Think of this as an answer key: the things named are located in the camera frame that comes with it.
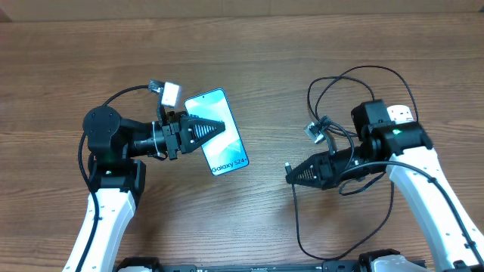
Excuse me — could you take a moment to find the Samsung Galaxy smartphone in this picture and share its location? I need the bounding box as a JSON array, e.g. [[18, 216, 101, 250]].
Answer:
[[185, 88, 250, 176]]

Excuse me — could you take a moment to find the black USB charger cable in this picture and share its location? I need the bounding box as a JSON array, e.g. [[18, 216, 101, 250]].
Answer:
[[284, 65, 420, 261]]

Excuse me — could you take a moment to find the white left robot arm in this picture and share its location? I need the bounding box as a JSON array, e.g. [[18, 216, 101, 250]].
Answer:
[[64, 106, 225, 271]]

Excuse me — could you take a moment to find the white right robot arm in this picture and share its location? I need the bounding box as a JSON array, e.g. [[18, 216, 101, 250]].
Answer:
[[285, 100, 483, 271]]

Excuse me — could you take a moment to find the white power strip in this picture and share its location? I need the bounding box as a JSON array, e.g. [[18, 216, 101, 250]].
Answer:
[[387, 105, 414, 124]]

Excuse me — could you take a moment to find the cardboard back panel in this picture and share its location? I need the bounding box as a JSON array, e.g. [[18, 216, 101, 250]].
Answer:
[[1, 0, 483, 23]]

